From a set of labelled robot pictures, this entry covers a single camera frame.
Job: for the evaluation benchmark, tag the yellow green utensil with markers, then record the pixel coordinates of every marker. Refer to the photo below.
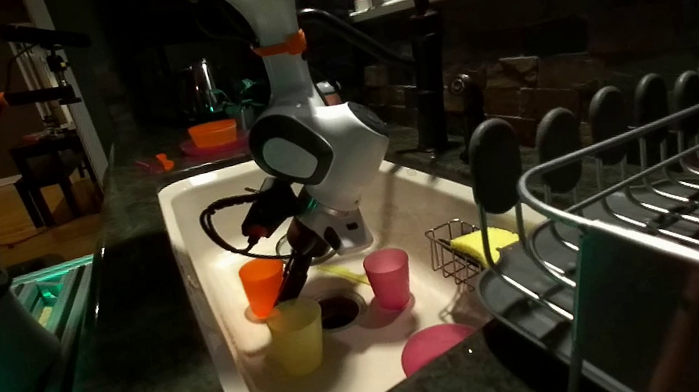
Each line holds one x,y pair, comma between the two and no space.
341,274

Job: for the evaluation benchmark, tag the small green plant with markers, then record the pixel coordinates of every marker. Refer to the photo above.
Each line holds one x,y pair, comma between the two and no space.
240,104

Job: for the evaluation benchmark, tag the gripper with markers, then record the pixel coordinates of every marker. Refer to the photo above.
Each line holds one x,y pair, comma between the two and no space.
308,237

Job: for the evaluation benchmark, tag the dark tap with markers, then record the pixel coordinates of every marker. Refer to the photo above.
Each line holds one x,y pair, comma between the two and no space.
431,83

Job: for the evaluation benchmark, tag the pink plastic cup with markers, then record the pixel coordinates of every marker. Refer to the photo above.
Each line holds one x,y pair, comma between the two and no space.
389,281

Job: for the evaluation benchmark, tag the dark side sprayer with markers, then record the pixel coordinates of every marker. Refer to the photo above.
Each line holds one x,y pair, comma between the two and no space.
470,112

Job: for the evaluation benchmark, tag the yellow plastic cup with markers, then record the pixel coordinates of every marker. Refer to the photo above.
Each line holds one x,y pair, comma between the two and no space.
297,339

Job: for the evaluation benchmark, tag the small orange toy piece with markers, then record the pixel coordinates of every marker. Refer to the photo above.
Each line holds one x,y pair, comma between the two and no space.
165,161

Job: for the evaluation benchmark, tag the steel kettle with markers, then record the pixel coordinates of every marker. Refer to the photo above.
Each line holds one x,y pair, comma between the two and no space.
204,89

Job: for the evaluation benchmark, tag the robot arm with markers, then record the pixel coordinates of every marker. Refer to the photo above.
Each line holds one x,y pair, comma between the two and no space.
314,152

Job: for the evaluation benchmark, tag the orange plastic bowl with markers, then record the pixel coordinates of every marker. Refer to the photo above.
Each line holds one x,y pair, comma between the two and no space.
213,134

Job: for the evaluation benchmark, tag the pink plastic plate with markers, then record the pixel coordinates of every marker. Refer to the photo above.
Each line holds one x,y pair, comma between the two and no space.
431,347

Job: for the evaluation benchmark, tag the dark wooden side table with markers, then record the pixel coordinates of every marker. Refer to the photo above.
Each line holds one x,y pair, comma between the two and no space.
49,161

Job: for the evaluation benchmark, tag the yellow sponge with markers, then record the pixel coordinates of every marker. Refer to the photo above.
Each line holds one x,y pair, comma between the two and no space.
495,239

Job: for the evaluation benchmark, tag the orange plastic cup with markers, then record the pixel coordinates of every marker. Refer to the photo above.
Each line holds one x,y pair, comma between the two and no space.
261,287

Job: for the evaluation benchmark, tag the white sink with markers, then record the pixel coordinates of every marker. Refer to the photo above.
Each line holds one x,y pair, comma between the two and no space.
363,364

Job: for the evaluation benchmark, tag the pink plate under bowl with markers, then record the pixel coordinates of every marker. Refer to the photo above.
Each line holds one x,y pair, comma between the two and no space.
200,151

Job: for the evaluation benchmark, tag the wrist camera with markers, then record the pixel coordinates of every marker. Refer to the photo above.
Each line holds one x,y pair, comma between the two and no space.
270,208

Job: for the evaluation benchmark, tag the metal dish rack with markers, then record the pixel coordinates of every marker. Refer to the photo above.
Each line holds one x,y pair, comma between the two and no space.
647,231

